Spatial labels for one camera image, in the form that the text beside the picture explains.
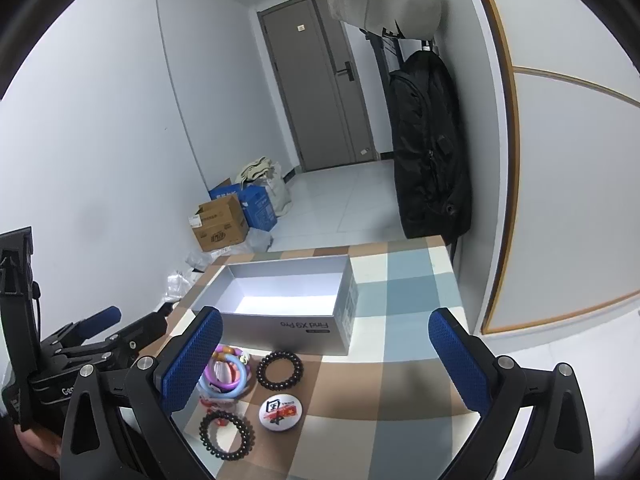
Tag brown cardboard box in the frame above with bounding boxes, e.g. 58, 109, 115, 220
189, 194, 250, 252

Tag purple ring bracelet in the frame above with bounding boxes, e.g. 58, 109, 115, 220
203, 342, 241, 396

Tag black spiral hair tie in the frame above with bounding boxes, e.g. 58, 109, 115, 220
256, 350, 305, 392
198, 409, 256, 461

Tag blue cardboard box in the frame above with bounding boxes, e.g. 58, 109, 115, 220
209, 184, 278, 232

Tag black hanging backpack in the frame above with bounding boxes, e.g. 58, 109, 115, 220
390, 50, 472, 244

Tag grey open cardboard box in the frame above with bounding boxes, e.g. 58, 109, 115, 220
191, 255, 358, 356

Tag red white charm keychain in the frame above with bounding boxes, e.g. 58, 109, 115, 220
198, 389, 236, 413

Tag white wardrobe wood trim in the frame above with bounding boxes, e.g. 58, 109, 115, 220
483, 0, 639, 334

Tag white round pin badge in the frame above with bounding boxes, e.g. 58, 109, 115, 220
258, 393, 304, 432

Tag blue ring bracelet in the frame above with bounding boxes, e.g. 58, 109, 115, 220
197, 351, 252, 401

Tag white plastic bags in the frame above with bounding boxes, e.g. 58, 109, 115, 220
162, 228, 273, 304

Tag grey brown door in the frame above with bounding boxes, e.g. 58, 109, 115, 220
258, 0, 378, 171

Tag checkered table cloth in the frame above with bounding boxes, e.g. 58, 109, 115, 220
174, 237, 478, 479

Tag white bag with cloth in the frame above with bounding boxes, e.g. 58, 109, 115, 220
234, 156, 292, 217

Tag person's left hand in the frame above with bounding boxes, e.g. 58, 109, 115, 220
14, 425, 62, 470

